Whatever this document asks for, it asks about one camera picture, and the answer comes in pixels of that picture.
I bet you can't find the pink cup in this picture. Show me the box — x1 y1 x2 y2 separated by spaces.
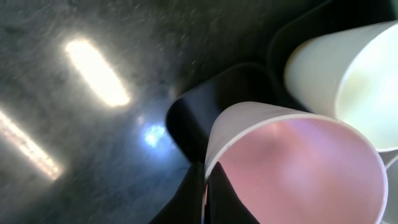
201 101 389 224

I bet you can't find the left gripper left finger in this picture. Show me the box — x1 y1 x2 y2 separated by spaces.
149 161 206 224

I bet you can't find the white cup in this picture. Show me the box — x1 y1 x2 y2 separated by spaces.
283 20 398 153

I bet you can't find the black tray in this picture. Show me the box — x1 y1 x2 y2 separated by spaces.
164 0 398 166

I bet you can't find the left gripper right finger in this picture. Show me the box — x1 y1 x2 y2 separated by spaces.
206 161 261 224

